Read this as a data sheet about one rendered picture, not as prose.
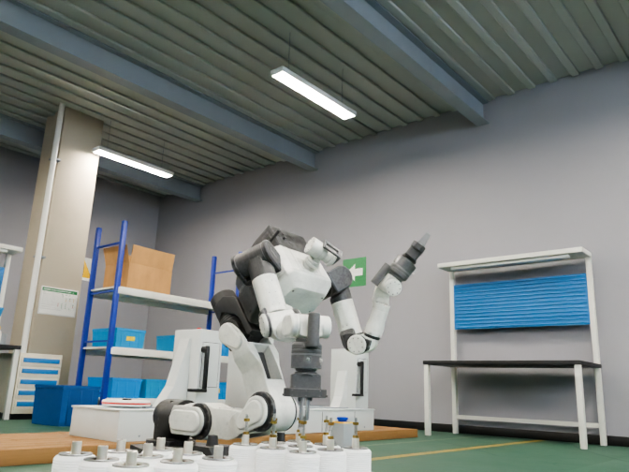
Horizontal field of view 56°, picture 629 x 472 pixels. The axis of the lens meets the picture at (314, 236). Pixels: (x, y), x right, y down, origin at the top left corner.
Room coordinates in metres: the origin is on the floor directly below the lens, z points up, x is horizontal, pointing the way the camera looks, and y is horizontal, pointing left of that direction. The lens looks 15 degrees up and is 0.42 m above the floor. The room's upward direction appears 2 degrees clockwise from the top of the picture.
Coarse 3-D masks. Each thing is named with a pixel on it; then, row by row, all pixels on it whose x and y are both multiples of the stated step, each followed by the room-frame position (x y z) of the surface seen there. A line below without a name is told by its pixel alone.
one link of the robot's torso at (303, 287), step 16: (256, 240) 2.25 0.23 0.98; (272, 240) 2.14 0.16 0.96; (288, 240) 2.23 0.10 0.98; (304, 240) 2.34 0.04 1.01; (288, 256) 2.14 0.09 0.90; (304, 256) 2.23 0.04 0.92; (288, 272) 2.09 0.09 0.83; (304, 272) 2.14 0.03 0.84; (320, 272) 2.24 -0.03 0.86; (240, 288) 2.30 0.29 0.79; (288, 288) 2.11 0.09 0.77; (304, 288) 2.15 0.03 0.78; (320, 288) 2.21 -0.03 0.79; (256, 304) 2.20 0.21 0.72; (288, 304) 2.19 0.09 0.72; (304, 304) 2.23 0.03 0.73; (256, 320) 2.25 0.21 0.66
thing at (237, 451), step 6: (234, 450) 1.83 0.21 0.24; (240, 450) 1.83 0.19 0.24; (246, 450) 1.83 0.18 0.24; (252, 450) 1.83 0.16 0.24; (234, 456) 1.83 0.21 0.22; (240, 456) 1.83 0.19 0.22; (246, 456) 1.83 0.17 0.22; (252, 456) 1.83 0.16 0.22; (240, 462) 1.83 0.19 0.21; (246, 462) 1.83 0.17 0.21; (252, 462) 1.83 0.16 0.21; (240, 468) 1.83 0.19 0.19; (246, 468) 1.83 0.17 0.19; (252, 468) 1.83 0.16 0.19
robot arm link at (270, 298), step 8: (256, 280) 1.99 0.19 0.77; (264, 280) 1.98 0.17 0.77; (272, 280) 1.99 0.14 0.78; (256, 288) 1.99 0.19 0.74; (264, 288) 1.97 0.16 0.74; (272, 288) 1.98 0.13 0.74; (280, 288) 2.00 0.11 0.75; (256, 296) 2.00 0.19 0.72; (264, 296) 1.97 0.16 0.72; (272, 296) 1.97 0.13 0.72; (280, 296) 1.98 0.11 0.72; (264, 304) 1.96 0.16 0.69; (272, 304) 1.96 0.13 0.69; (280, 304) 1.96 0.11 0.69; (264, 312) 1.95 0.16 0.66; (264, 320) 1.90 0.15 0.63; (264, 328) 1.91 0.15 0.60; (264, 336) 1.93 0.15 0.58
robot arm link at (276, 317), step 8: (272, 312) 1.94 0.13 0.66; (280, 312) 1.93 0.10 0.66; (288, 312) 1.93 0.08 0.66; (296, 312) 1.94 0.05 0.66; (272, 320) 1.90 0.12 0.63; (280, 320) 1.91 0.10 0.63; (272, 328) 1.90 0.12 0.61; (280, 328) 1.86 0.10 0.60; (272, 336) 1.93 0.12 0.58; (280, 336) 1.87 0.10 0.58
